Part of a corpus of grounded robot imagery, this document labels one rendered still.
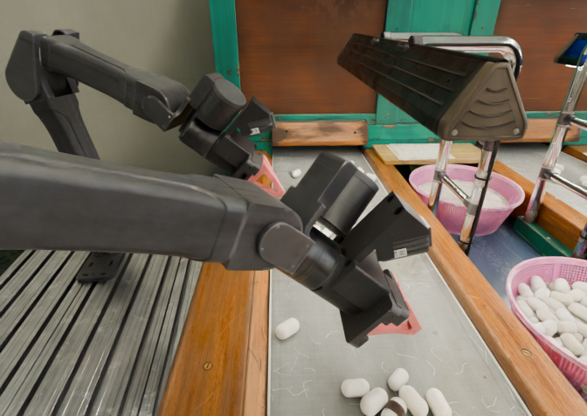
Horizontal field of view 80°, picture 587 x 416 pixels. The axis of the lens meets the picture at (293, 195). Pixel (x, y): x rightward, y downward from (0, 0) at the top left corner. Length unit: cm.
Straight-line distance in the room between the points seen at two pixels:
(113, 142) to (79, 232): 190
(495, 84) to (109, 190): 31
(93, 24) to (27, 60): 130
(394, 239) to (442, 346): 25
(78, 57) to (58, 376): 49
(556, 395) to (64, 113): 84
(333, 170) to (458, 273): 38
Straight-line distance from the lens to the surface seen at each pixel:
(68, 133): 77
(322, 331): 54
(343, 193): 34
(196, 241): 26
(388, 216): 35
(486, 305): 61
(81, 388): 65
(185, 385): 47
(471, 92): 35
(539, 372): 55
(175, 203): 24
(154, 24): 195
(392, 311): 36
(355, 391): 47
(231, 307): 54
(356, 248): 35
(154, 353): 65
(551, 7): 135
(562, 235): 95
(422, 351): 55
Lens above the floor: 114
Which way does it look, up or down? 27 degrees down
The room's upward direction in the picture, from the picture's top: straight up
